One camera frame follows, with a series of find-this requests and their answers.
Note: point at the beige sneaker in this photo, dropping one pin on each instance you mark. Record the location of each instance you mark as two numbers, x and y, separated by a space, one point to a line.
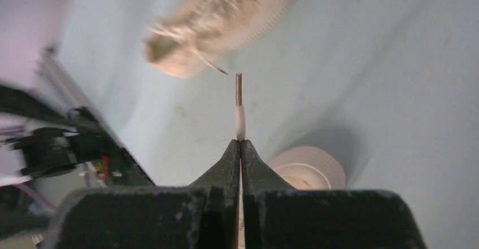
200 32
303 168

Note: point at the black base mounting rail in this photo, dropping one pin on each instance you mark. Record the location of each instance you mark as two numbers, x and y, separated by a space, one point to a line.
123 169

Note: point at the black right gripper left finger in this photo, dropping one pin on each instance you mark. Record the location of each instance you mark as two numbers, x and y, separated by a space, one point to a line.
200 215

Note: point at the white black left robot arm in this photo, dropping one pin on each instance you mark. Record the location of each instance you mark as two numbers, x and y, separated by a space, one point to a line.
48 151

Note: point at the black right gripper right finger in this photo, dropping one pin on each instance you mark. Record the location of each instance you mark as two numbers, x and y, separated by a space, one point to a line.
278 216

